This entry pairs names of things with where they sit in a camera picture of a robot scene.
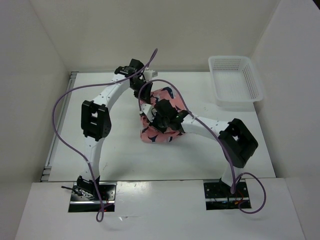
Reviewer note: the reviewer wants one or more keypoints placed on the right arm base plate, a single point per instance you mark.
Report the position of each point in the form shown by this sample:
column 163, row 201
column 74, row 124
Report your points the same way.
column 218, row 196

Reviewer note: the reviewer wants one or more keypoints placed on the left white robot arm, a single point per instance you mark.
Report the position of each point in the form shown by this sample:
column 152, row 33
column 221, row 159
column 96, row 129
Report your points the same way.
column 96, row 122

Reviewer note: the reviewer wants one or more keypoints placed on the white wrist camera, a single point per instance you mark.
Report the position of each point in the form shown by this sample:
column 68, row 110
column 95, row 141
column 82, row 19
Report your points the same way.
column 148, row 111
column 150, row 74

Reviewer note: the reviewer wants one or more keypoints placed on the pink shark print shorts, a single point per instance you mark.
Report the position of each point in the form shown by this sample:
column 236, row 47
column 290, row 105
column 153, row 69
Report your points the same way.
column 148, row 134

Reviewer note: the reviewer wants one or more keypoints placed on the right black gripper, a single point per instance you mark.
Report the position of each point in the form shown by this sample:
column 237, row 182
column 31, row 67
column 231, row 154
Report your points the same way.
column 153, row 124

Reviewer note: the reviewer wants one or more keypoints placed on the aluminium table edge rail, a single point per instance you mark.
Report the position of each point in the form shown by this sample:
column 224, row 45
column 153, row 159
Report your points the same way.
column 59, row 121

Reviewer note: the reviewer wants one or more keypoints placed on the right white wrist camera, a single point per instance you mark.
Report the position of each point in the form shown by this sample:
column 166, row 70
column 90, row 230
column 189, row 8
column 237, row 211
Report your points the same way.
column 148, row 111

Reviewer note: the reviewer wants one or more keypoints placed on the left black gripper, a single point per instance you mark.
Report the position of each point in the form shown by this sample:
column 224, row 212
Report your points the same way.
column 145, row 95

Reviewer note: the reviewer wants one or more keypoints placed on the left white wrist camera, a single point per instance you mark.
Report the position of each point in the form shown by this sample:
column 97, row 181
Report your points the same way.
column 150, row 74

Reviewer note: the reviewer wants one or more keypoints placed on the white plastic basket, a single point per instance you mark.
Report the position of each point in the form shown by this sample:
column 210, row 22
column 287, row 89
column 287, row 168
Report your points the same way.
column 235, row 80

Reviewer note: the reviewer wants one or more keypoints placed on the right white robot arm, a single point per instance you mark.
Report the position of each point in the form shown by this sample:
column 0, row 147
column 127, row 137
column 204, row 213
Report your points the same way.
column 235, row 139

